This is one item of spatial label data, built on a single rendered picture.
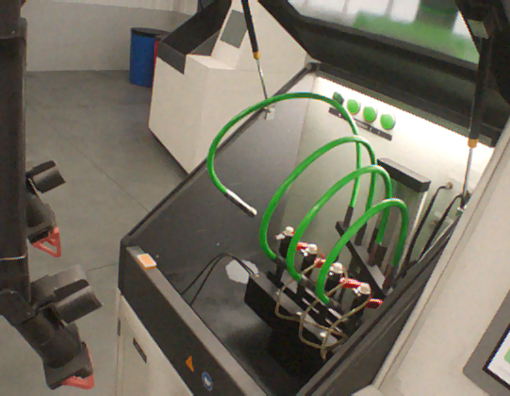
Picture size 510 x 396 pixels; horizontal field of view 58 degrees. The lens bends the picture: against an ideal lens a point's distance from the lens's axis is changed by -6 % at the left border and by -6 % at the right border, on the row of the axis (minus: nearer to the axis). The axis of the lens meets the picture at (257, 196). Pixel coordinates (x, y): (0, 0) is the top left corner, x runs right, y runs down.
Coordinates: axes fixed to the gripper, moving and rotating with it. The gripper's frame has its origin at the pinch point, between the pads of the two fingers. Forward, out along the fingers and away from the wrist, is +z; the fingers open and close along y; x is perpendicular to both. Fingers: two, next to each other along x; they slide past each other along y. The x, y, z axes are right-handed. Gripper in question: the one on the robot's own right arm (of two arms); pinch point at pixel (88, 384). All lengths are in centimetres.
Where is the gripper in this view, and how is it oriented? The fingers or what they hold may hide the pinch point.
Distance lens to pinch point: 86.8
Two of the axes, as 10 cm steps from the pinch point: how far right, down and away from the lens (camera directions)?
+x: -8.6, 4.4, -2.4
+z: 2.4, 7.8, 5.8
